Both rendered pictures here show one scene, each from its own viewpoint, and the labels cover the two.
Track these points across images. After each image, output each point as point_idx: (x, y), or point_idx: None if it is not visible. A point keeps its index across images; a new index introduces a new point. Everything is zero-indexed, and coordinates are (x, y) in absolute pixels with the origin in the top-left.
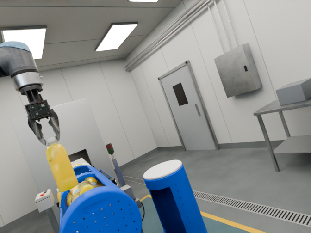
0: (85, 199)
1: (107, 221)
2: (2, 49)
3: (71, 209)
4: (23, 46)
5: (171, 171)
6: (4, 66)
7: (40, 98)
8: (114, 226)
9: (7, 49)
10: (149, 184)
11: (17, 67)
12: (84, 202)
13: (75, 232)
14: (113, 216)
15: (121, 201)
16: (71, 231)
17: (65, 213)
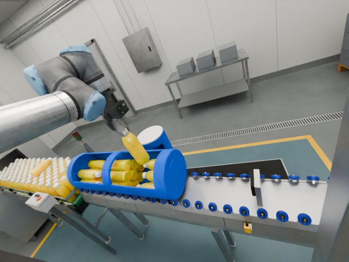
0: (166, 159)
1: (176, 167)
2: (73, 54)
3: (162, 168)
4: (88, 49)
5: (161, 133)
6: (81, 73)
7: (117, 99)
8: (178, 168)
9: (79, 54)
10: (148, 146)
11: (94, 73)
12: (166, 161)
13: (168, 179)
14: (177, 162)
15: (177, 154)
16: (167, 180)
17: (157, 173)
